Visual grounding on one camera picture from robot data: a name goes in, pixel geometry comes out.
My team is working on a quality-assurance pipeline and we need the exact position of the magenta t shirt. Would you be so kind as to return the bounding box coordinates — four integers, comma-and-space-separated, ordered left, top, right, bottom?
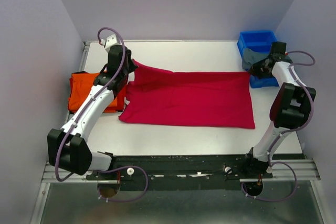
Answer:
119, 62, 255, 129

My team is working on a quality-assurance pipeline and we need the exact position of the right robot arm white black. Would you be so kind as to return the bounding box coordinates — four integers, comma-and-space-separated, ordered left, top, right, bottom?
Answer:
241, 41, 316, 178

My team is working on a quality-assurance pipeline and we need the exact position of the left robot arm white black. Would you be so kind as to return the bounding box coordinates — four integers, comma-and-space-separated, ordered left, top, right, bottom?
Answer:
47, 45, 137, 179

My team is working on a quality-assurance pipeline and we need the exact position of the grey t shirt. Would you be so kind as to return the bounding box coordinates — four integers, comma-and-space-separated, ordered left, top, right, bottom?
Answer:
241, 47, 292, 72

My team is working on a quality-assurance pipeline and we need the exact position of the blue plastic bin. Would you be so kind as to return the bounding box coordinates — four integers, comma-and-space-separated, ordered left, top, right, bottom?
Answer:
237, 30, 279, 88

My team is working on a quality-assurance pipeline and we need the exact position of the folded orange t shirt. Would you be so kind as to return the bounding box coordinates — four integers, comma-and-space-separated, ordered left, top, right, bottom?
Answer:
67, 71, 118, 114

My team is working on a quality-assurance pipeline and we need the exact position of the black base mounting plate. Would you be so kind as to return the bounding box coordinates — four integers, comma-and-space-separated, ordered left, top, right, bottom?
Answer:
86, 154, 272, 191

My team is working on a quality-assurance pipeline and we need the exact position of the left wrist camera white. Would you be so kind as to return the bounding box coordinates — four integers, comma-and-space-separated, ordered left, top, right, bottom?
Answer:
100, 34, 119, 52

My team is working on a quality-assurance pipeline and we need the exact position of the aluminium frame rail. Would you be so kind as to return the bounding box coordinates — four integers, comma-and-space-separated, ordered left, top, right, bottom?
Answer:
28, 40, 321, 224

